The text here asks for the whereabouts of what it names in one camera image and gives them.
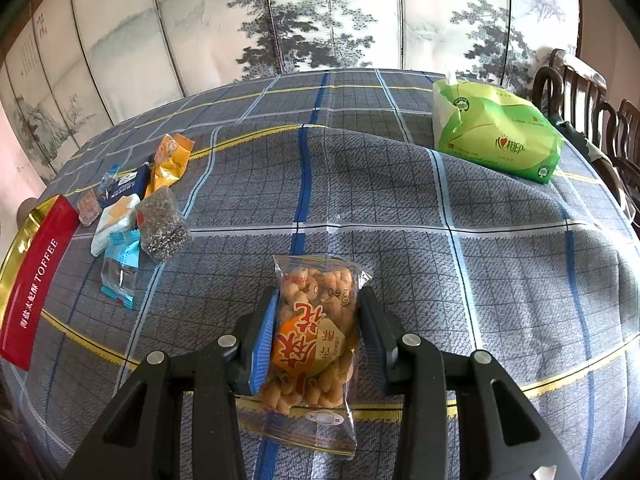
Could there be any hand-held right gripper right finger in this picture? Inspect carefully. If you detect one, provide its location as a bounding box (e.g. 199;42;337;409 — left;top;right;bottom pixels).
356;286;583;480

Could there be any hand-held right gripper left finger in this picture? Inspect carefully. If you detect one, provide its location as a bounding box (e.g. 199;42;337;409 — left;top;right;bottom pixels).
62;286;281;480

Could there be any clear bag of peanut snacks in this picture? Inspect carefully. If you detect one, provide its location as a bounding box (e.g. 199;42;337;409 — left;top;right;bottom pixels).
235;254;375;461

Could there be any orange sunflower seed packet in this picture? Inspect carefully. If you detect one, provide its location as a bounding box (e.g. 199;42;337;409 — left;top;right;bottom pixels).
144;133;196;200

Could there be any grey plaid tablecloth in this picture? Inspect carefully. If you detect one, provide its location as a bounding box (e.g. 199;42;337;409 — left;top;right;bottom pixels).
0;67;640;480

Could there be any light blue snack packet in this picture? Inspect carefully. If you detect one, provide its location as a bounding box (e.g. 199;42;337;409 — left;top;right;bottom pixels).
100;230;142;311

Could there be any white and yellow snack packet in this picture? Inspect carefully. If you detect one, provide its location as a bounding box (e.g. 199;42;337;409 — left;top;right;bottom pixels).
90;194;142;257

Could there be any dark blue snack packet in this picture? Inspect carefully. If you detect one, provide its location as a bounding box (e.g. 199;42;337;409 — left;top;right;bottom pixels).
102;162;153;208

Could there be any small clear orange candy packet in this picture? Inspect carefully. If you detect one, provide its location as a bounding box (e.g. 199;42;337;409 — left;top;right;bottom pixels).
77;190;103;227

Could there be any small blue clear candy wrapper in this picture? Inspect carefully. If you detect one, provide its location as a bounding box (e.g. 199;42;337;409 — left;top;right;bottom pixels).
101;162;122;197

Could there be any green tissue pack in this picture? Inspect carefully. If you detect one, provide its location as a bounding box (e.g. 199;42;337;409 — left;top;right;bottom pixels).
431;71;565;185

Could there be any red rectangular candy tin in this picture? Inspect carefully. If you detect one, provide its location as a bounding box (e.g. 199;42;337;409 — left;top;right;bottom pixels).
0;195;81;372

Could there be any dark wooden chair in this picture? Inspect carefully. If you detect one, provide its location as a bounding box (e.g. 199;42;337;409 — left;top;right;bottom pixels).
532;49;608;126
597;99;640;211

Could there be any painted landscape folding screen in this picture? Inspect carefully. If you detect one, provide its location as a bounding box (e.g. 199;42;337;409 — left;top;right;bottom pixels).
0;0;583;186

